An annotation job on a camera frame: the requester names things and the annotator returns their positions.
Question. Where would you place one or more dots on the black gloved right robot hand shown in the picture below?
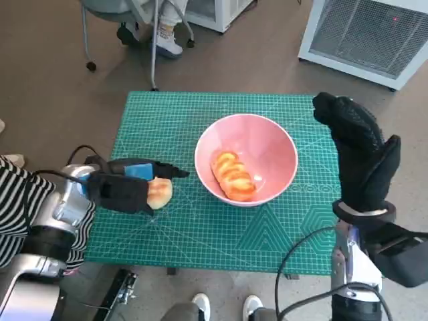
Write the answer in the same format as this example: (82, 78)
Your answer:
(361, 160)

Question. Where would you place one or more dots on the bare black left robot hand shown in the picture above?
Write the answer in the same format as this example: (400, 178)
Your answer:
(140, 170)

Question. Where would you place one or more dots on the round toy bread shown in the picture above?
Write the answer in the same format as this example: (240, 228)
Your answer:
(162, 194)

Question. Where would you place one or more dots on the long striped toy bread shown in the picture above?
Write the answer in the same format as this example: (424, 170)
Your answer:
(232, 177)

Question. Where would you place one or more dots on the pink bowl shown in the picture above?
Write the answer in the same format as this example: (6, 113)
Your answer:
(261, 140)

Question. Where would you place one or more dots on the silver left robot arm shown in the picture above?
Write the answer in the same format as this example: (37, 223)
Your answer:
(67, 207)

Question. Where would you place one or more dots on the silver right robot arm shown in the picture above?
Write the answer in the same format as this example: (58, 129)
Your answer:
(357, 267)

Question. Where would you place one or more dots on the green cutting mat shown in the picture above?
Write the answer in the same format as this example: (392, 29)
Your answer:
(200, 230)

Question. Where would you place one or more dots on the black metal stand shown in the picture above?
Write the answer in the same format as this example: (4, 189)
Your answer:
(123, 289)

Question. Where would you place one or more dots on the large white mesh cabinet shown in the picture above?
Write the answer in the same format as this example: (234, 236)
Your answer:
(361, 36)

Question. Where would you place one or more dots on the person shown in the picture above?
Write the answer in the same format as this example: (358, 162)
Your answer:
(167, 36)
(200, 302)
(20, 200)

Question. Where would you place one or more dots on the person's shoe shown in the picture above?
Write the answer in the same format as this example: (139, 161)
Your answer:
(15, 160)
(1, 125)

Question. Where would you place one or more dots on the grey office chair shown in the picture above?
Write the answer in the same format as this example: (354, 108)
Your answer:
(100, 11)

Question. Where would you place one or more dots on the small white mesh cabinet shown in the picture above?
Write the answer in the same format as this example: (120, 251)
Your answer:
(220, 16)

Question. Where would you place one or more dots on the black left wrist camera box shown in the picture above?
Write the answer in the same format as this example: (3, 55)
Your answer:
(117, 194)

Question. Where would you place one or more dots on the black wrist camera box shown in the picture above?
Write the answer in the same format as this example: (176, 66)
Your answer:
(117, 194)
(398, 254)

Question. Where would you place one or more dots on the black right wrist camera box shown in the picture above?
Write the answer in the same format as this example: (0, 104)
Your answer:
(398, 254)

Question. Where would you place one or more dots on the black table bracket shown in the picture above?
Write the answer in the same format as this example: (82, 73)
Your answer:
(171, 271)

